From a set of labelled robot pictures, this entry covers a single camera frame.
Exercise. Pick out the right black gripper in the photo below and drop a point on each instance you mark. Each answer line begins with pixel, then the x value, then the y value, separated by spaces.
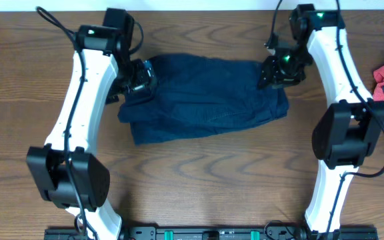
pixel 270 68

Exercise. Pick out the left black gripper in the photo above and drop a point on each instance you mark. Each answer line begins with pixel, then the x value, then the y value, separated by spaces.
pixel 144 78

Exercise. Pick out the navy blue shorts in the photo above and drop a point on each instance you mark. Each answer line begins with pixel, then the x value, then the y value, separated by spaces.
pixel 198 97

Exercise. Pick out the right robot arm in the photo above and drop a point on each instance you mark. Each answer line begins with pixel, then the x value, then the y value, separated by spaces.
pixel 348 131

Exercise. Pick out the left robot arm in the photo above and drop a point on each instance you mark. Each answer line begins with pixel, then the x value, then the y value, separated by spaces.
pixel 65 169

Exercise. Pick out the red garment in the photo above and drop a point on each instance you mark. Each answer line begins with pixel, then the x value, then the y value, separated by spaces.
pixel 378 93

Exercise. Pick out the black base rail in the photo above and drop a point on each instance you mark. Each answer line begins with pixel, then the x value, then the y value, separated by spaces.
pixel 245 233

